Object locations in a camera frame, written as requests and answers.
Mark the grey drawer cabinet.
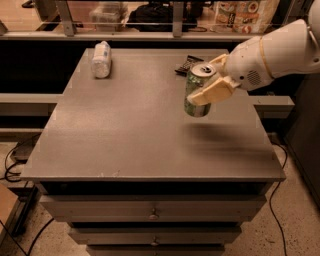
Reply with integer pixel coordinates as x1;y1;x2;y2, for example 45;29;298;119
22;49;284;249

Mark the printed food bag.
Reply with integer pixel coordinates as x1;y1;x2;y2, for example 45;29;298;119
210;0;280;34

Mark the top drawer with knob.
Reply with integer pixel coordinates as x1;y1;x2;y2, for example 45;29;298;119
40;195;266;223

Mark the metal railing frame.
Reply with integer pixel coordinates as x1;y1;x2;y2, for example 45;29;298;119
0;0;320;42

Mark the clear plastic container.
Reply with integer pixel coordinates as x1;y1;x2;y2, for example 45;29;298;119
89;1;128;32

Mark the black bag behind glass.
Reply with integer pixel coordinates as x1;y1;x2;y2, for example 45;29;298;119
126;2;203;32

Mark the middle drawer with knob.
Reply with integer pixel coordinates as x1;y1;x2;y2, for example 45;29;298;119
69;227;241;246

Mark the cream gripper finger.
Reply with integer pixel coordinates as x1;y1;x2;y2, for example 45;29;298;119
210;54;228;74
187;76;240;106

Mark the green soda can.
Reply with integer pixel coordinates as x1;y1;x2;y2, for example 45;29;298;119
183;62;217;118

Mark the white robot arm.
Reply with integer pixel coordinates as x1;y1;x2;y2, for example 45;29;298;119
187;0;320;106

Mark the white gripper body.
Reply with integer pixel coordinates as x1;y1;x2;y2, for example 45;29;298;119
225;36;273;91

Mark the bottom drawer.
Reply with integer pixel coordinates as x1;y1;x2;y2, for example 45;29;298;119
86;246;224;256

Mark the black cables left floor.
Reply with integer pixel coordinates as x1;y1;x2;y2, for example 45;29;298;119
0;133;56;256

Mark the black cable right floor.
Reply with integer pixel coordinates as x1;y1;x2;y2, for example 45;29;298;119
268;143;289;256

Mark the black snack packet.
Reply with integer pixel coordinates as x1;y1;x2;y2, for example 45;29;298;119
175;55;202;76

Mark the grey power box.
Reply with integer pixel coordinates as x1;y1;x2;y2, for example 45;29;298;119
10;135;39;162

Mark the drawer with knob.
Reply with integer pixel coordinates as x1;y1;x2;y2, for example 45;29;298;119
40;195;266;223
69;227;241;246

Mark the clear plastic water bottle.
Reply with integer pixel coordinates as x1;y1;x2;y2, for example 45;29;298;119
91;41;111;79

